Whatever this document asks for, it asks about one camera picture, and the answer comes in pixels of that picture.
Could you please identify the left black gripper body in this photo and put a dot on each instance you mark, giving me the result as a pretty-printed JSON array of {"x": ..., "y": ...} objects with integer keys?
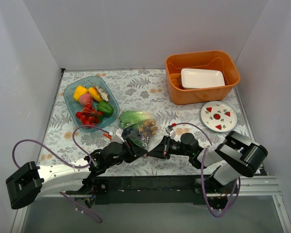
[{"x": 130, "y": 149}]

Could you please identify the pink fake peach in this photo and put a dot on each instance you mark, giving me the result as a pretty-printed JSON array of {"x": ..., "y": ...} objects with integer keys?
[{"x": 85, "y": 99}]

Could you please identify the green fake bell pepper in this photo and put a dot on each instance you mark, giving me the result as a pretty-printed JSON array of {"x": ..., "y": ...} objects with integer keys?
[{"x": 105, "y": 108}]

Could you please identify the yellow orange fake fruit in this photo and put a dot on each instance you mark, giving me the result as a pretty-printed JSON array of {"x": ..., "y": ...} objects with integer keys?
[{"x": 95, "y": 94}]

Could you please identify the white rectangular plate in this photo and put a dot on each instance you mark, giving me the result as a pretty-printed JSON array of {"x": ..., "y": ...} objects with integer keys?
[{"x": 193, "y": 78}]

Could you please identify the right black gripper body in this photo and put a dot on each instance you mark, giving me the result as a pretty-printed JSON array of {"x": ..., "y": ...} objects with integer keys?
[{"x": 165, "y": 147}]

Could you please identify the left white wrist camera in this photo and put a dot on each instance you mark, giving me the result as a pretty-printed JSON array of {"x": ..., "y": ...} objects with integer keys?
[{"x": 117, "y": 136}]

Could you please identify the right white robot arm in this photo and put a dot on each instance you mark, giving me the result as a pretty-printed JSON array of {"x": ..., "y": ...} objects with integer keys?
[{"x": 242, "y": 156}]

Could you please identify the floral patterned table mat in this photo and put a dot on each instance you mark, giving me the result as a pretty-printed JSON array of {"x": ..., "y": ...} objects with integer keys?
[{"x": 145, "y": 111}]

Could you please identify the yellow fake pepper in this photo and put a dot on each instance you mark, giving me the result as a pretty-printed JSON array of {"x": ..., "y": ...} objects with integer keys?
[{"x": 79, "y": 91}]

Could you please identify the orange plastic basket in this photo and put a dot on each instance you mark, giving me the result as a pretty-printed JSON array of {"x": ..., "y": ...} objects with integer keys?
[{"x": 211, "y": 60}]

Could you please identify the grey fake oyster shell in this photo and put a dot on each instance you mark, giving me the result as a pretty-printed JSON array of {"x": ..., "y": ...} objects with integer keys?
[{"x": 104, "y": 95}]

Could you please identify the dark fake blueberries bunch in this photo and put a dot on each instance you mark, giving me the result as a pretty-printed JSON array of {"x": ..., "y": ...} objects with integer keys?
[{"x": 129, "y": 131}]

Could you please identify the brown fake nuts cluster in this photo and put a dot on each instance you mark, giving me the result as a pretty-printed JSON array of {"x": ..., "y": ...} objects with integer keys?
[{"x": 148, "y": 128}]

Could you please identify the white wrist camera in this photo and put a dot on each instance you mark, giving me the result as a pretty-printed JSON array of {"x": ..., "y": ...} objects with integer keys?
[
  {"x": 117, "y": 136},
  {"x": 170, "y": 130}
]

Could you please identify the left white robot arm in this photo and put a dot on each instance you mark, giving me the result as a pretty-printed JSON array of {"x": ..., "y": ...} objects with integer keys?
[{"x": 32, "y": 181}]

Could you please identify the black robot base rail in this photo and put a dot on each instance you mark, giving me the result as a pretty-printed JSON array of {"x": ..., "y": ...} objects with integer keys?
[{"x": 154, "y": 189}]

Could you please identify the red fake cherries bunch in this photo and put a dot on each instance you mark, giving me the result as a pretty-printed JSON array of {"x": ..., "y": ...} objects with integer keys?
[{"x": 89, "y": 116}]

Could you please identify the clear zip top bag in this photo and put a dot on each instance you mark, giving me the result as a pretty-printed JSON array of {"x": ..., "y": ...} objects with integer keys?
[{"x": 145, "y": 141}]

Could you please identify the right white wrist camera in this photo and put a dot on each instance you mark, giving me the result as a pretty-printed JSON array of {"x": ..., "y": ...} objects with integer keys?
[{"x": 170, "y": 130}]

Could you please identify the green fake lettuce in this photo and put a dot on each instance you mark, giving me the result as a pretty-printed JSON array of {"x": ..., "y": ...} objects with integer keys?
[{"x": 129, "y": 117}]

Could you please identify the round strawberry pattern plate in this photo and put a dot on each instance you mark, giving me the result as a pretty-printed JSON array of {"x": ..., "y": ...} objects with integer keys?
[{"x": 218, "y": 116}]

